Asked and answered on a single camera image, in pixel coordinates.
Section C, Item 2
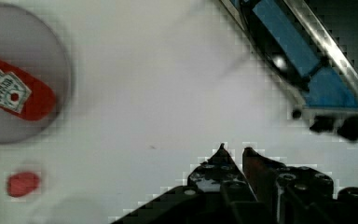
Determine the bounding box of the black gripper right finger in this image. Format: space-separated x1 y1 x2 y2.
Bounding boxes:
242 147 334 224

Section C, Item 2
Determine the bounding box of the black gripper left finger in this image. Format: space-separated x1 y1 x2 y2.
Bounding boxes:
187 143 256 202

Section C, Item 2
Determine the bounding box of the black toaster oven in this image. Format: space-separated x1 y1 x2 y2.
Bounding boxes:
220 0 358 142

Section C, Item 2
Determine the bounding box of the red strawberry toy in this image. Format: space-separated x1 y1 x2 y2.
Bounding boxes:
7 172 41 198

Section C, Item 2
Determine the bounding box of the grey oval plate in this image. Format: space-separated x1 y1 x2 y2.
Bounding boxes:
0 3 72 144

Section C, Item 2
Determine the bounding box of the red ketchup bottle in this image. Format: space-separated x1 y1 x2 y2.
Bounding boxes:
0 60 56 121

